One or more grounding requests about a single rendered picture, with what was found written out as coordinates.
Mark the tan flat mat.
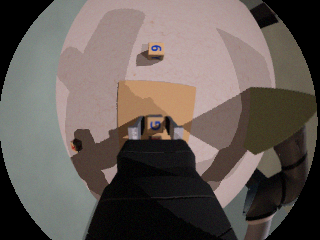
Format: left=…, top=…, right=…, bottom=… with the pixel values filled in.
left=118, top=81, right=196, bottom=149

